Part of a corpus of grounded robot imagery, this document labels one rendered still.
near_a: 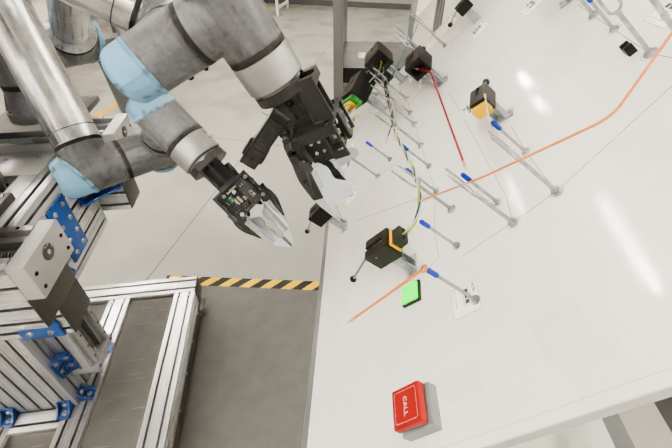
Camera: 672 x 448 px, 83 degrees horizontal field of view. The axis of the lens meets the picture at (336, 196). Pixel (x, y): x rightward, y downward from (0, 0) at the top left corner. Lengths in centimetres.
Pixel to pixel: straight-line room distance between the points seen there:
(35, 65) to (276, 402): 145
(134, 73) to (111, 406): 142
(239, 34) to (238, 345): 165
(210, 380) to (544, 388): 157
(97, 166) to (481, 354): 66
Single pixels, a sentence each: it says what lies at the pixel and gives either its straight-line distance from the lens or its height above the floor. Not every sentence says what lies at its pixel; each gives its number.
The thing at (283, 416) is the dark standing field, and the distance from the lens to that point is 177.
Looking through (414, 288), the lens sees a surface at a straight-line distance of 68.
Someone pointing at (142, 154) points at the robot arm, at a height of 127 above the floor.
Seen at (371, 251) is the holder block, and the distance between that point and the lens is 67.
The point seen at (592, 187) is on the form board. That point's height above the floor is 135.
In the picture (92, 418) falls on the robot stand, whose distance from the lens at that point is 175.
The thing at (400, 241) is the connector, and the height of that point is 118.
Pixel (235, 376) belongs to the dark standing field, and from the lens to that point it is 188.
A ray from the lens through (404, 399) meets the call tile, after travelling 58.
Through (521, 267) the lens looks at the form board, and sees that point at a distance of 57.
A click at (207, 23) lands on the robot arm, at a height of 153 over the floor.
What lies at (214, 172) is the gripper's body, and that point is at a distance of 67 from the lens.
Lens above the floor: 164
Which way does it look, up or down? 38 degrees down
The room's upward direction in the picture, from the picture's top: straight up
